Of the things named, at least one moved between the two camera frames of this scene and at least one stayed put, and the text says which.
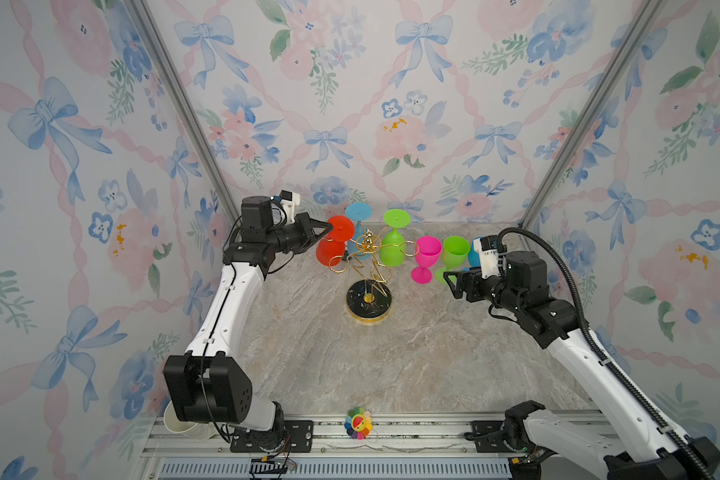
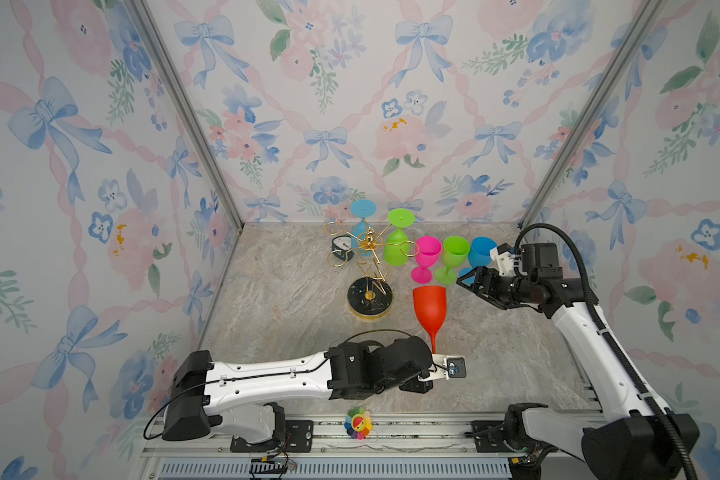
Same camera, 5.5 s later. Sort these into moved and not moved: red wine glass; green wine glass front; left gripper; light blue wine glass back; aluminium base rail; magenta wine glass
Moved: red wine glass; left gripper
Not moved: aluminium base rail; magenta wine glass; light blue wine glass back; green wine glass front
